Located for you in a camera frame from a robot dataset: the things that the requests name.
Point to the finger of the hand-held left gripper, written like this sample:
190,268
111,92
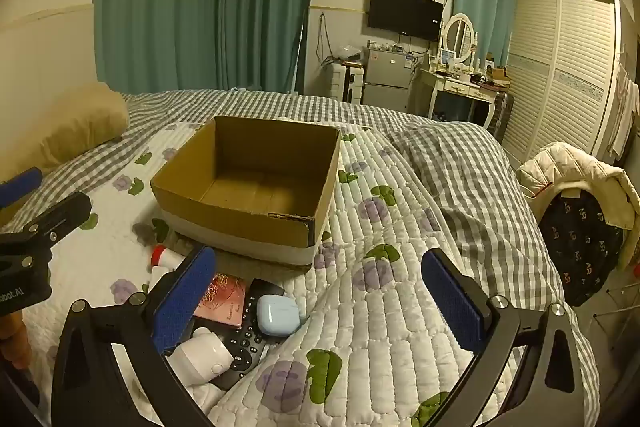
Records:
55,217
17,186

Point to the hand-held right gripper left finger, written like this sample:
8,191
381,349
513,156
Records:
184,302

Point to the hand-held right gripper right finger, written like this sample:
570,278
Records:
454,302

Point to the white bottle with red cap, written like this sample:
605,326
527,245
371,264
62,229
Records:
172,261

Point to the white rounded gadget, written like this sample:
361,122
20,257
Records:
200,357

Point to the black remote control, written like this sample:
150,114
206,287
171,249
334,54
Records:
245,347

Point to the light blue earbuds case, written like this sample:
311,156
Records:
277,314

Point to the person's left hand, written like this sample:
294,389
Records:
14,339

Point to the white floral quilted blanket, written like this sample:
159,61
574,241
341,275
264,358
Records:
380,332

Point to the tan pillow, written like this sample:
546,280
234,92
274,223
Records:
75,122

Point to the grey checked duvet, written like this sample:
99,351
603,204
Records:
450,167

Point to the dark printed garment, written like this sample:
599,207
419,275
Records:
580,247

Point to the metal drying rack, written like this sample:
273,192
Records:
617,302

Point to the cream puffer jacket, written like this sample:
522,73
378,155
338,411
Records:
575,167

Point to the dark suitcase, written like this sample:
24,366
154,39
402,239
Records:
500,114

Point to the white dressing table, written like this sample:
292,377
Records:
457,88

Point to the small brown cardboard box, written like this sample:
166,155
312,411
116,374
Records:
499,74

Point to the small silver fridge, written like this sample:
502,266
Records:
387,77

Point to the white suitcase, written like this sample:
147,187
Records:
342,82

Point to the white louvred wardrobe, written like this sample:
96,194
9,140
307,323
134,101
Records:
560,72

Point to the wide teal curtain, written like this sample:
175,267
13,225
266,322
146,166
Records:
200,7

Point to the hanging pale towels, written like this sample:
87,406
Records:
625,107

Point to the white oval vanity mirror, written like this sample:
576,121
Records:
459,36

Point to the clear plastic bag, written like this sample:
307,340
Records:
350,53

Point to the white pole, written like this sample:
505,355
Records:
297,57

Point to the small photo frame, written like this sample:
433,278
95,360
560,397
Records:
447,56

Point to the black wall television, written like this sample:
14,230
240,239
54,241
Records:
404,13

